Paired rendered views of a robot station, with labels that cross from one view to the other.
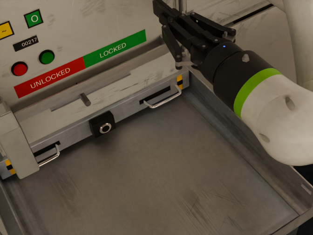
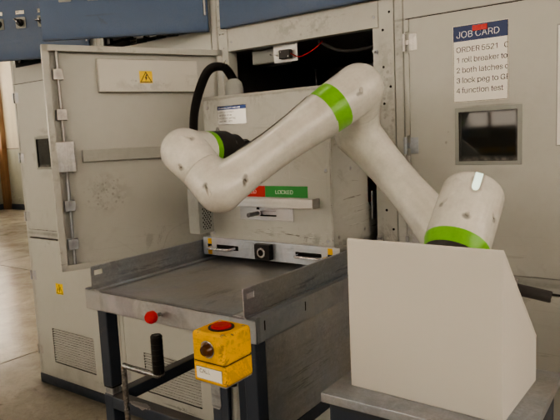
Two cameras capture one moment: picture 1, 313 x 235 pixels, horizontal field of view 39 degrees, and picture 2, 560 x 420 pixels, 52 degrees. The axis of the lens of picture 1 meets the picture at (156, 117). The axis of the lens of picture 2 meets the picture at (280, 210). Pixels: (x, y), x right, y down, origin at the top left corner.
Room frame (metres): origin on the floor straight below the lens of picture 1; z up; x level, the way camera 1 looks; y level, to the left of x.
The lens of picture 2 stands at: (-0.02, -1.49, 1.25)
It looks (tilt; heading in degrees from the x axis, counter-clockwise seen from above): 7 degrees down; 63
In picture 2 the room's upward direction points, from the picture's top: 3 degrees counter-clockwise
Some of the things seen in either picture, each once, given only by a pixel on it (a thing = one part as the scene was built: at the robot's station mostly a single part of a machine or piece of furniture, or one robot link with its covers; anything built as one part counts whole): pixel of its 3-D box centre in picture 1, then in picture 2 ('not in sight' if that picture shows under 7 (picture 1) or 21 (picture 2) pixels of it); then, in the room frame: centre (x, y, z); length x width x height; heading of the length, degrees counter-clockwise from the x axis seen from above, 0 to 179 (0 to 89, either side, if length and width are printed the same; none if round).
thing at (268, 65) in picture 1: (244, 84); (217, 151); (0.50, -0.15, 1.22); 0.09 x 0.06 x 0.12; 117
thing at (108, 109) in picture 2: not in sight; (145, 155); (0.50, 0.56, 1.21); 0.63 x 0.07 x 0.74; 1
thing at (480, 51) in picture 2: not in sight; (479, 62); (1.21, -0.31, 1.43); 0.15 x 0.01 x 0.21; 117
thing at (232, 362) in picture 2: not in sight; (222, 352); (0.36, -0.49, 0.85); 0.08 x 0.08 x 0.10; 27
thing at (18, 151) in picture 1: (11, 138); (201, 206); (0.61, 0.30, 1.04); 0.08 x 0.05 x 0.17; 27
